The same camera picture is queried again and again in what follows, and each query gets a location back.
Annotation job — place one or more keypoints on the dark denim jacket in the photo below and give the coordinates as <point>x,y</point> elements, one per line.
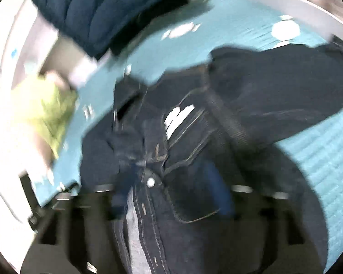
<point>188,137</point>

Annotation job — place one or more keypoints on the navy quilted puffer jacket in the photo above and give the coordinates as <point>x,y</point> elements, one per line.
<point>103,11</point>

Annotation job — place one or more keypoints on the white bed frame edge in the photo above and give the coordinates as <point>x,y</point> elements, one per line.
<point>303,5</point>

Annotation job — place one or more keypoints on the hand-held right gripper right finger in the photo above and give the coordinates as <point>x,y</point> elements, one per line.
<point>217,188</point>

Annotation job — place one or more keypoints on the person's left forearm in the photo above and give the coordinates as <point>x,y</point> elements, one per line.
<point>45,154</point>

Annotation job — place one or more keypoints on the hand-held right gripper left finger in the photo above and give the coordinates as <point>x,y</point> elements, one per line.
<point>118,198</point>

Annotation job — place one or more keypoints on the teal printed blanket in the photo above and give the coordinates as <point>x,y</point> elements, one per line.
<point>188,42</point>

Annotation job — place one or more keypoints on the green shirt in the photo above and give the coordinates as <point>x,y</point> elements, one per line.
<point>45,111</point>

